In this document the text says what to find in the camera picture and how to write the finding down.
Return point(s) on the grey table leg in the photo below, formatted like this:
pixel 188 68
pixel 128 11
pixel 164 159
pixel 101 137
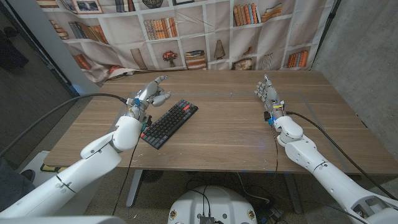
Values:
pixel 134 186
pixel 293 193

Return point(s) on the black backdrop stand pole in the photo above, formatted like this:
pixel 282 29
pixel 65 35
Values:
pixel 326 29

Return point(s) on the person leg in dark trousers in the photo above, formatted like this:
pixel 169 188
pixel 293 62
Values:
pixel 12 186

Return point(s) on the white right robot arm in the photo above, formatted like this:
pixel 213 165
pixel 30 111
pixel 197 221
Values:
pixel 311 155

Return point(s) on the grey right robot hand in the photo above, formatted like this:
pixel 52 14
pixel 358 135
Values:
pixel 270 93

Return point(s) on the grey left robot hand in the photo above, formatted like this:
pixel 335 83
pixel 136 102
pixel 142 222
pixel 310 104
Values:
pixel 150 91

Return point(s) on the black keyboard with orange keys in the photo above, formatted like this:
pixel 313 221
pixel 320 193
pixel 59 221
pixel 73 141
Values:
pixel 169 123

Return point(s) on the printed bookshelf backdrop cloth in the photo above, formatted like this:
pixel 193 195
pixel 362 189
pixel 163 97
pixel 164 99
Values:
pixel 199 37

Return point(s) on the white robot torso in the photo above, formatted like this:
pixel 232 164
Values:
pixel 214 202

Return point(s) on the small grey torso box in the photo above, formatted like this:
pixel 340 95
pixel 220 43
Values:
pixel 206 220

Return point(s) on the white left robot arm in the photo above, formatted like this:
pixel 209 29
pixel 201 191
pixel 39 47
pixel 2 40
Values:
pixel 93 155

